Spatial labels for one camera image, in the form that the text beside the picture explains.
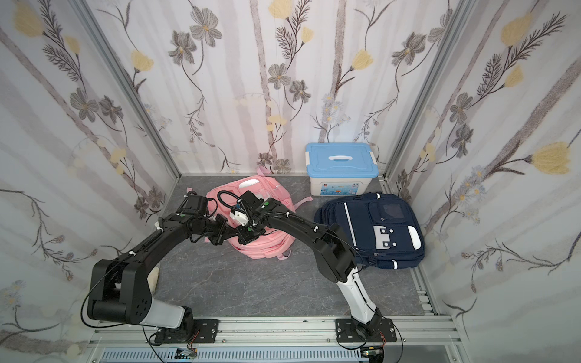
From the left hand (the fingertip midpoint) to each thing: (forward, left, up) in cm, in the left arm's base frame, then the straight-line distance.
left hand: (242, 227), depth 84 cm
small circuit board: (-38, +16, -13) cm, 44 cm away
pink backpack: (-4, -11, -6) cm, 13 cm away
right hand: (-3, 0, 0) cm, 3 cm away
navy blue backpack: (+3, -58, -9) cm, 58 cm away
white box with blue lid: (+28, -42, +2) cm, 50 cm away
